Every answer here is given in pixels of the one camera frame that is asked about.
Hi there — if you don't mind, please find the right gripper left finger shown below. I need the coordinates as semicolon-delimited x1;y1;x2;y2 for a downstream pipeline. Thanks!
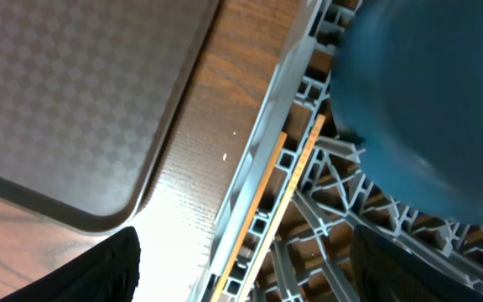
0;226;141;302

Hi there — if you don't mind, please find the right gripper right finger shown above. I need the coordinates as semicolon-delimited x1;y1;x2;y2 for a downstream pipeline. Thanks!
350;226;483;302

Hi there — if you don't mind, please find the wooden chopstick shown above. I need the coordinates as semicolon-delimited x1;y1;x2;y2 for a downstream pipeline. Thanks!
210;132;288;302
237;114;326;301

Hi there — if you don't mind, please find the dark blue bowl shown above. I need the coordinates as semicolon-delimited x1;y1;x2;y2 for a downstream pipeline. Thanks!
330;0;483;225

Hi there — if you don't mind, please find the grey dishwasher rack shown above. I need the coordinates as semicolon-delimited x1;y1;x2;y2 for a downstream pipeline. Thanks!
190;1;483;301

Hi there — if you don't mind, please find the brown serving tray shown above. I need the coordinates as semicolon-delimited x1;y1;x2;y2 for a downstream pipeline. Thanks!
0;0;218;234

